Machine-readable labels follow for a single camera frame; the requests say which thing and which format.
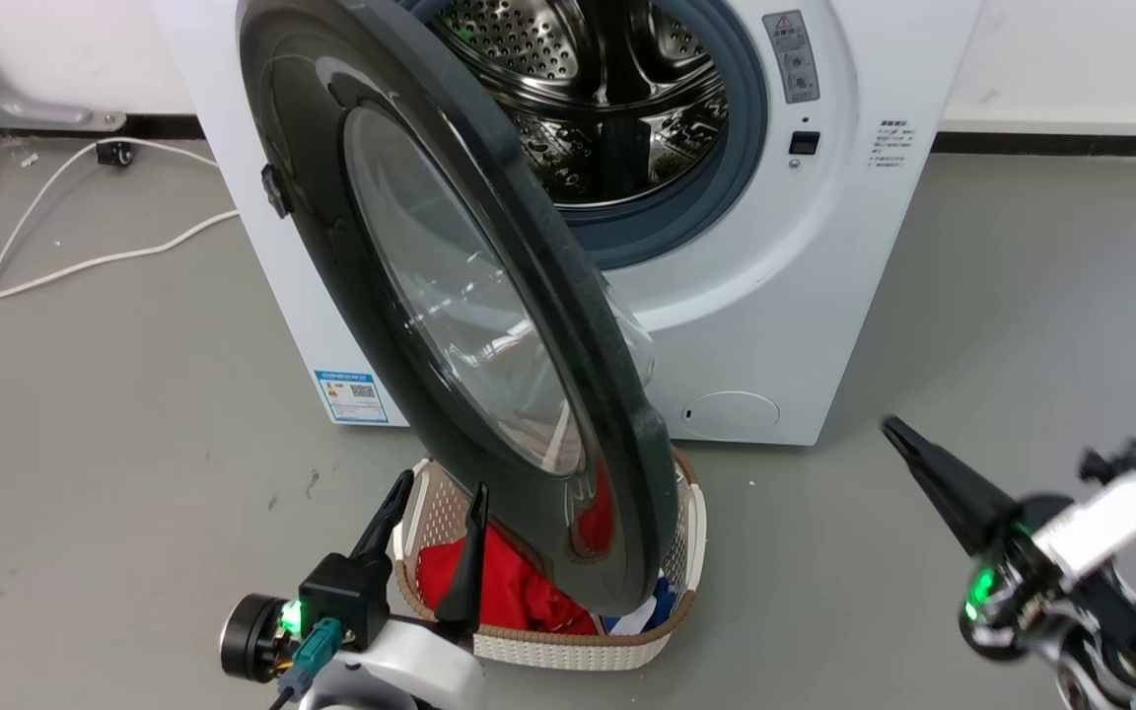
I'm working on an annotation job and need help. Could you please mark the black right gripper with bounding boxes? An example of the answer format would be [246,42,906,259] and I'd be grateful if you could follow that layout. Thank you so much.
[881,415,1126,664]

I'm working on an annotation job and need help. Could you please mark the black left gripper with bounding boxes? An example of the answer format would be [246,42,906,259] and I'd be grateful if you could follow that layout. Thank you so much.
[220,469,490,683]

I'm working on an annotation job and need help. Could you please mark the dark round washing machine door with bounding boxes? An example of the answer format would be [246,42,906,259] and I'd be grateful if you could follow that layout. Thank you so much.
[236,0,679,617]

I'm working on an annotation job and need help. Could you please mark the white front-load washing machine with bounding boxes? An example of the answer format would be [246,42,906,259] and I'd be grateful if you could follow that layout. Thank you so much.
[149,0,983,447]

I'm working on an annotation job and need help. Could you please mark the grey rubber door seal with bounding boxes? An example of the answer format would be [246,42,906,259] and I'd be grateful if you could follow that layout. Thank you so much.
[400,0,771,272]

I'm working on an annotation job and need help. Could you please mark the red garment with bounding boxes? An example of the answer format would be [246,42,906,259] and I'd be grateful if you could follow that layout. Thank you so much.
[417,461,620,637]

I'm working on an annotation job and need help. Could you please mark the white woven laundry basket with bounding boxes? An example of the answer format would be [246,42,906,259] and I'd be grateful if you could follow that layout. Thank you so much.
[392,449,708,672]

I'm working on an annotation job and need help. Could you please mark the blue white energy label sticker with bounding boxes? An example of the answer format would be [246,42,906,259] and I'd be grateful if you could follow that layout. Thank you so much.
[314,370,390,425]

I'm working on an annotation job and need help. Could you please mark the blue white garment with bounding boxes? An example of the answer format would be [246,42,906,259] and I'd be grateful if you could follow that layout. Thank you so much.
[598,567,677,637]

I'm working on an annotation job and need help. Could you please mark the round white filter cover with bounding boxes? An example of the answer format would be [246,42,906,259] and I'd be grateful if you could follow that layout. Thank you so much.
[681,391,781,442]

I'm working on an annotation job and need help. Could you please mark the grey warning sticker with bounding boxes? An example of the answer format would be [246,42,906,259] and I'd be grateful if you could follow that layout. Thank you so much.
[762,10,821,105]

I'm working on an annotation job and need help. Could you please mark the stainless steel washer drum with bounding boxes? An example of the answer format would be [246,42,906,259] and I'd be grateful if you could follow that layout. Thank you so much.
[420,0,732,208]

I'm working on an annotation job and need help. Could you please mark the teal cable connector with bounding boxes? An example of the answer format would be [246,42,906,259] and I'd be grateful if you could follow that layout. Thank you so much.
[278,618,343,697]

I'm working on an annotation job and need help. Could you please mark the long white floor cable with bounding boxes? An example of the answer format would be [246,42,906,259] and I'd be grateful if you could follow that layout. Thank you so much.
[0,209,240,317]
[0,138,220,474]

